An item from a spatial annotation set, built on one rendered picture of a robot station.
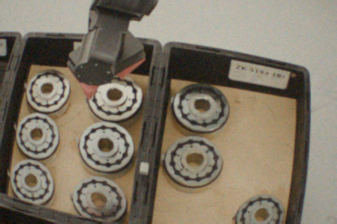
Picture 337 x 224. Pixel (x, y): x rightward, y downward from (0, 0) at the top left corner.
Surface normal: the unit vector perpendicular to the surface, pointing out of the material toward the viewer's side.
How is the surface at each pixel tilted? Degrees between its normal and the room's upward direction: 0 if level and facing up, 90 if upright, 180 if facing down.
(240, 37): 0
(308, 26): 0
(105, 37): 20
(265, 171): 0
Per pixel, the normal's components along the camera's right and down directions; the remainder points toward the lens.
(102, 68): -0.11, 0.85
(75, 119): 0.07, -0.54
